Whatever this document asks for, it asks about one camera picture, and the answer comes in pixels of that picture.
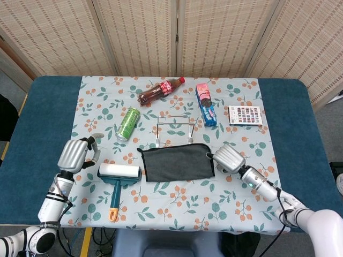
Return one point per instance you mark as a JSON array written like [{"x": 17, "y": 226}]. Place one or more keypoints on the flat box with colour grid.
[{"x": 245, "y": 115}]

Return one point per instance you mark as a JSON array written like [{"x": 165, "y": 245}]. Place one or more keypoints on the grey robot torso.
[{"x": 166, "y": 243}]

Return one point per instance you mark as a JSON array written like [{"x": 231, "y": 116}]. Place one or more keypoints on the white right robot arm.
[{"x": 321, "y": 227}]

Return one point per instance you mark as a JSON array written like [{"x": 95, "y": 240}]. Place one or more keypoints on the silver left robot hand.
[{"x": 72, "y": 155}]

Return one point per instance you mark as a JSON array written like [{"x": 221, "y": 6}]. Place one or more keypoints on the woven folding screen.
[{"x": 139, "y": 34}]

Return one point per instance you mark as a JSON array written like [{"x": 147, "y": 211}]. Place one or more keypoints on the blue microfibre cloth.
[{"x": 177, "y": 163}]

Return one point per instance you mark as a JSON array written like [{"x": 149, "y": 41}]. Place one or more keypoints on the clear acrylic stand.
[{"x": 174, "y": 116}]

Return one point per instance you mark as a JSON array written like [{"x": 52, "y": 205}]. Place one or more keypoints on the blue and pink cookie box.
[{"x": 206, "y": 107}]

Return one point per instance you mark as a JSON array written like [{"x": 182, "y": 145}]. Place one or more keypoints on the teal lint roller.
[{"x": 118, "y": 171}]

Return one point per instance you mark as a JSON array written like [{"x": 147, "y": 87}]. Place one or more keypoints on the cola bottle with red label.
[{"x": 158, "y": 92}]

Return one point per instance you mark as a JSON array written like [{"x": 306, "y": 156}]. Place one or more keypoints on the green energy drink can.
[{"x": 128, "y": 124}]

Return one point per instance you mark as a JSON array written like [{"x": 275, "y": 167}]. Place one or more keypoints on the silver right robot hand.
[{"x": 229, "y": 159}]

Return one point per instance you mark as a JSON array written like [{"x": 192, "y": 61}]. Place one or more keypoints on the floral patterned tablecloth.
[{"x": 187, "y": 208}]

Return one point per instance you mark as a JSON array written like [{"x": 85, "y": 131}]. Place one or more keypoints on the black object beside table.
[{"x": 8, "y": 115}]

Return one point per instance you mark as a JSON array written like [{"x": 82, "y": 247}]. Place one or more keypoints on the teal table cover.
[{"x": 34, "y": 134}]

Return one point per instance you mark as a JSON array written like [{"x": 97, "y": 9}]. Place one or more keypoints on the black bag under table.
[{"x": 238, "y": 245}]

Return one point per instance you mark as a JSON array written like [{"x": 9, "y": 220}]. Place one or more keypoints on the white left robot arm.
[{"x": 52, "y": 203}]

